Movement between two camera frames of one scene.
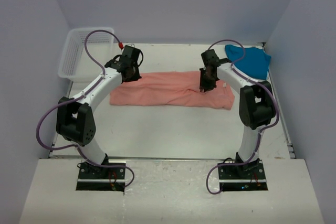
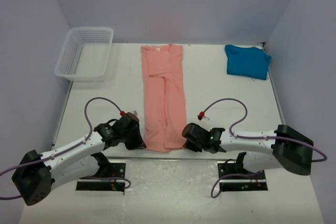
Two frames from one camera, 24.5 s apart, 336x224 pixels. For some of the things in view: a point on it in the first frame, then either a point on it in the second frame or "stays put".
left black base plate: x=93 y=178 stays put
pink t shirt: x=181 y=88 → x=164 y=96
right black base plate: x=250 y=177 stays put
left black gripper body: x=135 y=75 → x=132 y=139
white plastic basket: x=75 y=64 stays put
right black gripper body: x=207 y=82 → x=196 y=147
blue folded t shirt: x=255 y=62 stays put
